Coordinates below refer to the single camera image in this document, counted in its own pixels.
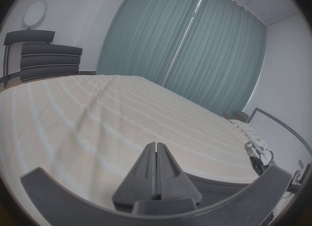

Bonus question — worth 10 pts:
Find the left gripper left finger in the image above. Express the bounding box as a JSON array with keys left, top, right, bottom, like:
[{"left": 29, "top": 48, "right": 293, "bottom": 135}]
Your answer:
[{"left": 112, "top": 142, "right": 156, "bottom": 207}]

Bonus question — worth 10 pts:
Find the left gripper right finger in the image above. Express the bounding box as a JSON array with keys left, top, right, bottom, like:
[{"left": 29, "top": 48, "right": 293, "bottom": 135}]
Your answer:
[{"left": 157, "top": 142, "right": 202, "bottom": 206}]

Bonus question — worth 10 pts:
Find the bed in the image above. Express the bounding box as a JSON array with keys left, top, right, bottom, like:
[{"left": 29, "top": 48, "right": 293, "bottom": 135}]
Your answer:
[{"left": 0, "top": 74, "right": 312, "bottom": 211}]

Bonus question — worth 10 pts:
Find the pile of clothes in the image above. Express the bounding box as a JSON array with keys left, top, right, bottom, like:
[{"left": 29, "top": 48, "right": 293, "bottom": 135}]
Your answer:
[{"left": 244, "top": 141, "right": 274, "bottom": 169}]

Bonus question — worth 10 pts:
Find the black shiny garment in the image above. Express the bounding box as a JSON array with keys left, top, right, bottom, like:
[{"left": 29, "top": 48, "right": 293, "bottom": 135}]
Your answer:
[{"left": 249, "top": 157, "right": 268, "bottom": 175}]

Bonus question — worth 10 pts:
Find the white printed pillow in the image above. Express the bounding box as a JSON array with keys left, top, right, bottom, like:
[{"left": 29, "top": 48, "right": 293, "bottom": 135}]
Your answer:
[{"left": 229, "top": 119, "right": 267, "bottom": 151}]

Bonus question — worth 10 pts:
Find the grey bedside table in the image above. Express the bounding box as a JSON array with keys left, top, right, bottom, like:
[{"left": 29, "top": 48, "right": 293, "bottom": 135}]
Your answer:
[{"left": 222, "top": 110, "right": 249, "bottom": 123}]

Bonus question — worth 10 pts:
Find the blue-green curtain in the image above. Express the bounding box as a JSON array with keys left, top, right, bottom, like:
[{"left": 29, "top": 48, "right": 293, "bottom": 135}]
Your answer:
[
  {"left": 162, "top": 0, "right": 267, "bottom": 117},
  {"left": 96, "top": 0, "right": 204, "bottom": 86}
]

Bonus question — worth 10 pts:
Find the black chest of drawers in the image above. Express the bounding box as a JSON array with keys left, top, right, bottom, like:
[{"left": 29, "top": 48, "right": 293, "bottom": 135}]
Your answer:
[{"left": 20, "top": 44, "right": 83, "bottom": 82}]

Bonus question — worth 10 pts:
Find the round white mirror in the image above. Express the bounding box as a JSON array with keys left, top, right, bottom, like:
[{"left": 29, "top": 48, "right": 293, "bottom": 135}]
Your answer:
[{"left": 23, "top": 0, "right": 47, "bottom": 30}]

